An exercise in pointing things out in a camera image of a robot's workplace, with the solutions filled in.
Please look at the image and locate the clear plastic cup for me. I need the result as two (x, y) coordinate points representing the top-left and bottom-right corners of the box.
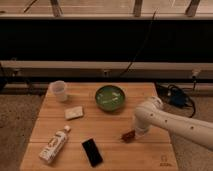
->
(50, 80), (68, 102)

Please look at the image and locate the black smartphone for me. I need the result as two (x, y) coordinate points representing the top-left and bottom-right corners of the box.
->
(82, 139), (103, 167)

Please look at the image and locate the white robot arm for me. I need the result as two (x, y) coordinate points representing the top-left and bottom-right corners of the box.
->
(134, 96), (213, 151)

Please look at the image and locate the green ceramic bowl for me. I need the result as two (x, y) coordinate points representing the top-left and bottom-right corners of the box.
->
(95, 85), (125, 112)

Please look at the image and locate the white sponge block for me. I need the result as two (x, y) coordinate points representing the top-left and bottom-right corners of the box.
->
(65, 106), (84, 120)

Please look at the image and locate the white plastic bottle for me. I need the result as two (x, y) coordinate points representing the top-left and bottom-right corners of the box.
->
(39, 125), (71, 164)

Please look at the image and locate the black hanging cable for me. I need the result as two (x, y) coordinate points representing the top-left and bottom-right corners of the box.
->
(118, 9), (158, 78)

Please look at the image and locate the black cable bundle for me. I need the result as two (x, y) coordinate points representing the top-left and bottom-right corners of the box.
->
(155, 83), (198, 118)

